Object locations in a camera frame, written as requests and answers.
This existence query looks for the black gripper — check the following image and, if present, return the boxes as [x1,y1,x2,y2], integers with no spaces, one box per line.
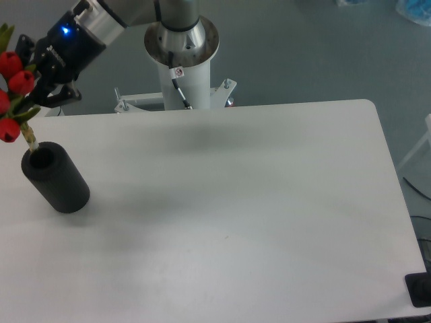
[15,11,106,108]

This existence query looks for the red tulip bouquet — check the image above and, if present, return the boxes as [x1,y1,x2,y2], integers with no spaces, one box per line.
[1,23,40,151]

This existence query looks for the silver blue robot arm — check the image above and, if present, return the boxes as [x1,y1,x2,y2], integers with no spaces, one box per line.
[16,1,220,114]

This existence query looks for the black ribbed cylindrical vase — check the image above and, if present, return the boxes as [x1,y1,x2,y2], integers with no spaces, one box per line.
[21,141,90,213]

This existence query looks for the white object behind table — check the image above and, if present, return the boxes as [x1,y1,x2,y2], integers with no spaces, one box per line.
[43,106,65,117]

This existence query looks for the blue plastic bag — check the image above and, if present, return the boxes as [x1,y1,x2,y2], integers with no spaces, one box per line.
[335,0,431,26]

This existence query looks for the black device at table edge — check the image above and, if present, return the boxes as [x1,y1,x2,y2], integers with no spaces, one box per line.
[405,273,430,308]

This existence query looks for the white pedestal base bracket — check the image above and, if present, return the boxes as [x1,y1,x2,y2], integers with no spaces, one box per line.
[114,78,238,114]

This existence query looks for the black grey robot cable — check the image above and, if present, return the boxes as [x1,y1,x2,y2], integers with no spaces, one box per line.
[168,50,193,111]

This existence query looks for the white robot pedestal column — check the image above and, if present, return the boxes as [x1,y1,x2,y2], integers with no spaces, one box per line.
[144,16,220,107]

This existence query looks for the black floor cable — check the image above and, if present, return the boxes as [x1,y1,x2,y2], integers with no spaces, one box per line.
[402,176,431,200]

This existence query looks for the white frame at right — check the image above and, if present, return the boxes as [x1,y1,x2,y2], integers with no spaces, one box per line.
[395,114,430,172]

